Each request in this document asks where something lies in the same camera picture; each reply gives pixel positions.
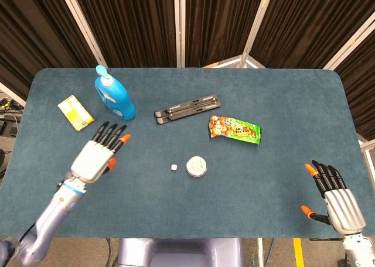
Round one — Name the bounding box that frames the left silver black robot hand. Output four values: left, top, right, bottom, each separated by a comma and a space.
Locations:
70, 121, 132, 183

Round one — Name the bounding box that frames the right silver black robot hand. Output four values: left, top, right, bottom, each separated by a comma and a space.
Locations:
301, 160, 367, 235

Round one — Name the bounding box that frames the yellow cardboard box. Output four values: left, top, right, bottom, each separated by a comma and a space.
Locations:
57, 94, 95, 132

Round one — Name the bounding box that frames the blue pump detergent bottle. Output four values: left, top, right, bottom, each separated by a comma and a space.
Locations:
94, 64, 137, 121

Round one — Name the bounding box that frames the black electronics clutter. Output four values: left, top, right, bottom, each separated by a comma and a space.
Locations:
0, 98, 24, 156

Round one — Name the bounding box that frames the white metal table leg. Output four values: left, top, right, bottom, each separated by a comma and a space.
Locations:
256, 237, 264, 267

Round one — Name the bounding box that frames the round silver tin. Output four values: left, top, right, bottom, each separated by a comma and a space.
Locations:
185, 156, 208, 177

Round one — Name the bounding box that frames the blue velvet tablecloth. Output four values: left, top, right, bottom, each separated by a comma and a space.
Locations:
0, 67, 367, 239

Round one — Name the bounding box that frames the black folding laptop stand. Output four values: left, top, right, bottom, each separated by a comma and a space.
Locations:
154, 94, 221, 125

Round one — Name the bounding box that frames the brown curtain partition panel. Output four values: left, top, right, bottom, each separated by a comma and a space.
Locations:
57, 0, 186, 69
323, 15, 375, 142
0, 0, 108, 101
174, 0, 276, 69
240, 0, 375, 71

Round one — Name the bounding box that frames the lavender robot torso base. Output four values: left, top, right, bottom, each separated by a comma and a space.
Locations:
117, 237, 244, 267

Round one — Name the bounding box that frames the green orange snack bag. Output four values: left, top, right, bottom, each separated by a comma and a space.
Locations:
209, 115, 262, 146

